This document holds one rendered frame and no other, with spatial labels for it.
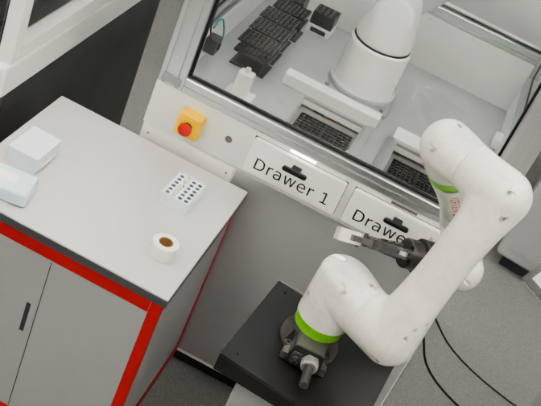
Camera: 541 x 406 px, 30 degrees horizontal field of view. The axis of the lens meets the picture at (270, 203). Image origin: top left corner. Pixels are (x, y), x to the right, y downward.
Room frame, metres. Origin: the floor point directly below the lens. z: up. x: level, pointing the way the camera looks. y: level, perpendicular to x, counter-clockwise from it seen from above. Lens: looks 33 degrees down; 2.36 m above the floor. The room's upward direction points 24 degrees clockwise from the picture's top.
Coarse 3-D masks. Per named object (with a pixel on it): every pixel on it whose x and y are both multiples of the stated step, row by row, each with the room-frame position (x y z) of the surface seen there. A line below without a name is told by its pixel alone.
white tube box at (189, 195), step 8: (176, 176) 2.30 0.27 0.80; (184, 176) 2.32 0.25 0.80; (168, 184) 2.25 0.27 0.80; (176, 184) 2.26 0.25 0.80; (184, 184) 2.28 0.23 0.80; (192, 184) 2.30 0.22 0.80; (200, 184) 2.31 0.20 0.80; (168, 192) 2.23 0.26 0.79; (184, 192) 2.26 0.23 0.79; (192, 192) 2.27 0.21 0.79; (200, 192) 2.28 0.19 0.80; (160, 200) 2.21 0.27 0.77; (168, 200) 2.20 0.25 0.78; (176, 200) 2.20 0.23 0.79; (184, 200) 2.22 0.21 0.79; (192, 200) 2.23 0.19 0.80; (176, 208) 2.20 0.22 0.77; (184, 208) 2.20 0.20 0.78
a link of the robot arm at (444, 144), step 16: (432, 128) 1.97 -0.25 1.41; (448, 128) 1.96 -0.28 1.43; (464, 128) 1.97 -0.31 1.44; (432, 144) 1.94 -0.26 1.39; (448, 144) 1.93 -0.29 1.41; (464, 144) 1.93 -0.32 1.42; (480, 144) 1.95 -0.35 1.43; (432, 160) 1.93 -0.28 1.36; (448, 160) 1.91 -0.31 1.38; (432, 176) 1.97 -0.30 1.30; (448, 176) 1.91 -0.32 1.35; (448, 192) 2.01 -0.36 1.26
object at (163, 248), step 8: (152, 240) 1.99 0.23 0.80; (160, 240) 2.02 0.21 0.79; (168, 240) 2.02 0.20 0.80; (176, 240) 2.03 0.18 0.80; (152, 248) 1.98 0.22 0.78; (160, 248) 1.98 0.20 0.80; (168, 248) 1.99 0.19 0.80; (176, 248) 2.00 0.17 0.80; (152, 256) 1.98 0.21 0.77; (160, 256) 1.97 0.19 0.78; (168, 256) 1.98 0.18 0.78
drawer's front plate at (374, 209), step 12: (360, 192) 2.41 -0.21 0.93; (348, 204) 2.41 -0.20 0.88; (360, 204) 2.41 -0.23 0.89; (372, 204) 2.40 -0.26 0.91; (384, 204) 2.40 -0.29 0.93; (348, 216) 2.41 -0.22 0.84; (360, 216) 2.40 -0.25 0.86; (372, 216) 2.40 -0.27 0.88; (384, 216) 2.40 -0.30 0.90; (396, 216) 2.40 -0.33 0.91; (408, 216) 2.40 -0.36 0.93; (360, 228) 2.40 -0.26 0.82; (384, 228) 2.40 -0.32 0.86; (408, 228) 2.39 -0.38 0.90; (420, 228) 2.39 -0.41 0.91; (432, 228) 2.39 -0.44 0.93; (432, 240) 2.38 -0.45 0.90
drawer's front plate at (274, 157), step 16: (256, 144) 2.44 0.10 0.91; (272, 144) 2.45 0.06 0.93; (272, 160) 2.43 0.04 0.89; (288, 160) 2.43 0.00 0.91; (304, 160) 2.44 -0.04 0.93; (272, 176) 2.43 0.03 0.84; (288, 176) 2.43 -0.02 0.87; (320, 176) 2.42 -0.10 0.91; (336, 176) 2.43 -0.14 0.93; (288, 192) 2.42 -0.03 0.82; (304, 192) 2.42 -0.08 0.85; (320, 192) 2.42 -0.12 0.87; (336, 192) 2.41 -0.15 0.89; (320, 208) 2.41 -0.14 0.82
